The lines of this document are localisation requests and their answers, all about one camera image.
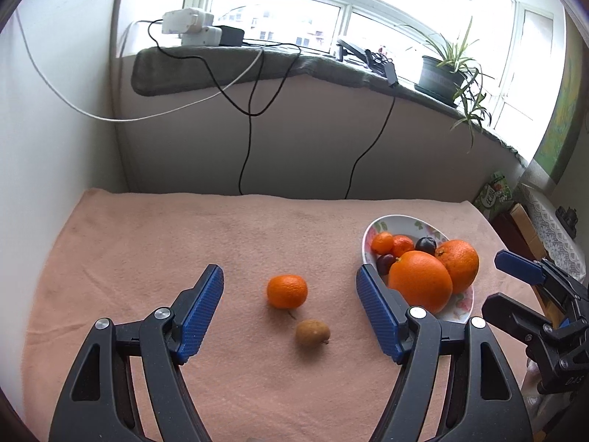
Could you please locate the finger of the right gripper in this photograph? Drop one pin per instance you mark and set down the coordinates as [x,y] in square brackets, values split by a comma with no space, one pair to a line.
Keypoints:
[567,294]
[562,347]

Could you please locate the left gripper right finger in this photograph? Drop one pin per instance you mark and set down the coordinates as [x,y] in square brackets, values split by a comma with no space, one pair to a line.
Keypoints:
[481,398]

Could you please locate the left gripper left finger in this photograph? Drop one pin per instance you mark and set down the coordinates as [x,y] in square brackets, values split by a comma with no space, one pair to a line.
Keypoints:
[98,402]

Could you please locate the large rough orange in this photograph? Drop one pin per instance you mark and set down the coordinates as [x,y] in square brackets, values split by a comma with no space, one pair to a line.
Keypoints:
[461,261]

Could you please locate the large smooth orange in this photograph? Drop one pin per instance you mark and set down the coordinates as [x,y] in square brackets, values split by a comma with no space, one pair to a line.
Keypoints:
[422,280]

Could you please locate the dark plum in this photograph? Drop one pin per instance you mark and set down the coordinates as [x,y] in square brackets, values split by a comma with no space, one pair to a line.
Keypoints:
[426,244]
[384,263]

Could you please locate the small mandarin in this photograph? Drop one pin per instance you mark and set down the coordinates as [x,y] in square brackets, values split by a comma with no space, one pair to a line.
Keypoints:
[382,243]
[401,244]

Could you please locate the small top mandarin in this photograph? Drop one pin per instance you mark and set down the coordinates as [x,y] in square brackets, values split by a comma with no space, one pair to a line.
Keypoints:
[382,243]

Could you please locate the brown longan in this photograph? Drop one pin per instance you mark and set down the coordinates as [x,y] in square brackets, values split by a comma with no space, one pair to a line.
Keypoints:
[312,333]

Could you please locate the mandarin with stem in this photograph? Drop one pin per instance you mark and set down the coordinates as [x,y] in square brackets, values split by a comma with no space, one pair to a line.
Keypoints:
[287,291]

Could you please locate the lace cloth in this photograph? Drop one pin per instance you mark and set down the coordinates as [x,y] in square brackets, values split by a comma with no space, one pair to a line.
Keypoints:
[558,244]

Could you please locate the cardboard box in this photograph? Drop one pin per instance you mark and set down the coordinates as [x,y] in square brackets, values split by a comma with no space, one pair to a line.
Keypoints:
[528,232]

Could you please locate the floral white plate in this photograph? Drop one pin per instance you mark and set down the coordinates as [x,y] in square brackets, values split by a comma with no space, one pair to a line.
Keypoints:
[460,306]

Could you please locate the green snack bag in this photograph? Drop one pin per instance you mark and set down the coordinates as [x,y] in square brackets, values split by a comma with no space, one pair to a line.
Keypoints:
[494,197]

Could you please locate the pink towel table cover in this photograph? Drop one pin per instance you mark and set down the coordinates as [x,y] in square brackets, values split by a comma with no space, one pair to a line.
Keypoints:
[122,256]

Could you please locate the potted spider plant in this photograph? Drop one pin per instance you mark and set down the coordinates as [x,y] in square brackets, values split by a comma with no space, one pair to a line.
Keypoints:
[454,79]

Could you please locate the black device on sill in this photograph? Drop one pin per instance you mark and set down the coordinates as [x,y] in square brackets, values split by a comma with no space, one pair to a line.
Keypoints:
[377,62]

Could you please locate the green windowsill cloth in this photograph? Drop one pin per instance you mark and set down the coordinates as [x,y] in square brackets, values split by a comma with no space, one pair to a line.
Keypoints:
[317,96]

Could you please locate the white power adapter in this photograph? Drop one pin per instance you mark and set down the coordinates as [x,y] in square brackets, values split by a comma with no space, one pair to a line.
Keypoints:
[194,26]

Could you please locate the black power brick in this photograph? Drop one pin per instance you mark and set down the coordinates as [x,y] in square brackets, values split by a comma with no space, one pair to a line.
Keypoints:
[231,36]

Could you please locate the wall map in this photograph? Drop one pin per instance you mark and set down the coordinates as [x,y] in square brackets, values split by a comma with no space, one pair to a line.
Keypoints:
[556,146]

